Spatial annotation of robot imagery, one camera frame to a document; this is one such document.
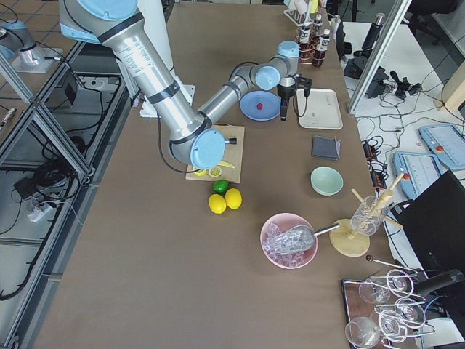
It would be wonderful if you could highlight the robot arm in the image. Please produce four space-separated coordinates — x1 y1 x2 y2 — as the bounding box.
59 0 299 169

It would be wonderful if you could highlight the blue plate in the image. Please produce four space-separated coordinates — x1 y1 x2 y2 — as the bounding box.
240 91 280 121

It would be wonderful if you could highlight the lemon slice on board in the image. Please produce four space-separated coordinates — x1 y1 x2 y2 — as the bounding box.
208 166 222 178

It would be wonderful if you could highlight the yellow lemon upper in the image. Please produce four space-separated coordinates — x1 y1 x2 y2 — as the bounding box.
225 188 243 210

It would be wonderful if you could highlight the lower right tea bottle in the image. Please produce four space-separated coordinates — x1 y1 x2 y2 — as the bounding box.
311 14 323 42

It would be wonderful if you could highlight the yellow lemon lower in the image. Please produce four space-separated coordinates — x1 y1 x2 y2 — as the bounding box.
208 193 227 214

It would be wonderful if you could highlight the metal ice scoop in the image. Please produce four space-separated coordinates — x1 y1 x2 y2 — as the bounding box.
281 223 340 254

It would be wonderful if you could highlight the teach pendant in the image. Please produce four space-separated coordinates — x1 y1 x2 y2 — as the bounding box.
392 151 445 199
418 124 465 170

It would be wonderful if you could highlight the grey folded cloth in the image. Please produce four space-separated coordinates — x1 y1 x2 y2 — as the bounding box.
312 135 341 161

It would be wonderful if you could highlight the black monitor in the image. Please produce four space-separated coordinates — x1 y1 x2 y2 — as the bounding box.
392 170 464 271

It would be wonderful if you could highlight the top tea bottle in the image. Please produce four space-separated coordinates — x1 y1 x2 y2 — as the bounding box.
298 21 312 44

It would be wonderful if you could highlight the steel muddler black tip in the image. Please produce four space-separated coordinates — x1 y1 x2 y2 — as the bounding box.
225 137 238 145

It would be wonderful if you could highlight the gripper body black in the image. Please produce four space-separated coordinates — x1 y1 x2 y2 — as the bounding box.
277 74 312 105

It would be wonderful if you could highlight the wooden cup stand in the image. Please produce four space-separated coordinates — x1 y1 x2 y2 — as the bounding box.
329 173 404 257

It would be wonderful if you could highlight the yellow plastic knife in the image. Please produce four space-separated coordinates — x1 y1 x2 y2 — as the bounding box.
219 161 235 169

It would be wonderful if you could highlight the tea bottle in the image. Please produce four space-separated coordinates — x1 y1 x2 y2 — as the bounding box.
312 29 330 67
311 14 323 42
298 21 312 44

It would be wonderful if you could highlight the copper wire bottle rack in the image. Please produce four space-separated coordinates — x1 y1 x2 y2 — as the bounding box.
296 29 318 65

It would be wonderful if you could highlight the pink bowl with ice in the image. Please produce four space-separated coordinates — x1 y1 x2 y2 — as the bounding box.
260 213 318 269

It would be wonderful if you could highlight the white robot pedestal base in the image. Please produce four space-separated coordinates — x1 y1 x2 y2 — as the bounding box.
137 0 195 105

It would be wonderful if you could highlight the wooden cutting board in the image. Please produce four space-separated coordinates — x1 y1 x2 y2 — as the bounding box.
185 124 245 183

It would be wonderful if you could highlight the lower left tea bottle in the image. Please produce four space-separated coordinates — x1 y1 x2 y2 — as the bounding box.
312 29 330 67

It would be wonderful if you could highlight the teach pendant far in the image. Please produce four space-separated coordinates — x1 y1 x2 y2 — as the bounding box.
418 124 465 170

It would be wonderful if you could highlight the wine glass rack tray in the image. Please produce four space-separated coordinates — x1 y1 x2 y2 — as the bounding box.
341 267 435 348

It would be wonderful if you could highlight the coloured cup rack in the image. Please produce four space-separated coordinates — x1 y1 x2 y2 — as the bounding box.
283 0 326 27

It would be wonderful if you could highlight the teach pendant near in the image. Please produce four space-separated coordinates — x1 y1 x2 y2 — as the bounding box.
392 151 445 199

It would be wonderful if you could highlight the cream rabbit tray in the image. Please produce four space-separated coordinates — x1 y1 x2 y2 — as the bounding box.
296 88 343 130

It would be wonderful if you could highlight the green lime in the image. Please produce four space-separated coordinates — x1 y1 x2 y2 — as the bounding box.
213 180 229 194

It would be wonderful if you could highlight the lemon half on board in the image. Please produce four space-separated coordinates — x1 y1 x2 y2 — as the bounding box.
193 169 208 177

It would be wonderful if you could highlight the yellow lemon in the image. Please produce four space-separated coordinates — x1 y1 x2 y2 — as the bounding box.
208 193 227 214
225 188 243 210

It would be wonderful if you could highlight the green bowl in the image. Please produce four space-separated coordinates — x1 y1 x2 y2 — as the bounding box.
310 167 344 196

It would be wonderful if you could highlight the clear glass mug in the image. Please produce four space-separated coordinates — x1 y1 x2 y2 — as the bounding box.
350 196 389 236

